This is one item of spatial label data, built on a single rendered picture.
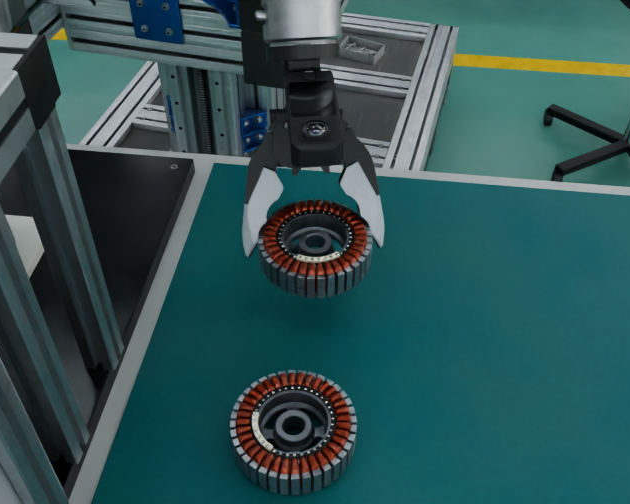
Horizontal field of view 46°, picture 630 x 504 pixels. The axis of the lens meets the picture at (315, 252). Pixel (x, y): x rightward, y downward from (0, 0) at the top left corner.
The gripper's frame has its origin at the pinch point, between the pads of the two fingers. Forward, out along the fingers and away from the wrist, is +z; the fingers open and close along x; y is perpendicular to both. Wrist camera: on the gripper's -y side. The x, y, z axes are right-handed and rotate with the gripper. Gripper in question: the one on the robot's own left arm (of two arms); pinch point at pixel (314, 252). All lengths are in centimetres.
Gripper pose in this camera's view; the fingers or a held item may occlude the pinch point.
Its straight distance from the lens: 75.1
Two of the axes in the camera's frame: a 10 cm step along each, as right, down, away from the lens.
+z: 0.5, 9.7, 2.5
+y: -0.9, -2.5, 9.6
